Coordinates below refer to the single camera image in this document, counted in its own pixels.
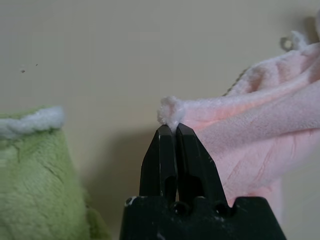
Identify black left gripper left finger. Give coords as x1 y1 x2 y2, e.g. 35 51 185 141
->
138 124 179 199

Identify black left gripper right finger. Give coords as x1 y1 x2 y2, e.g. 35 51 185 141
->
175 123 229 209

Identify pink towel with embroidery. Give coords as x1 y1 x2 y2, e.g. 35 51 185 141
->
156 31 320 226

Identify green towel with white edge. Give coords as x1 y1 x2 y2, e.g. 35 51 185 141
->
0 105 111 240

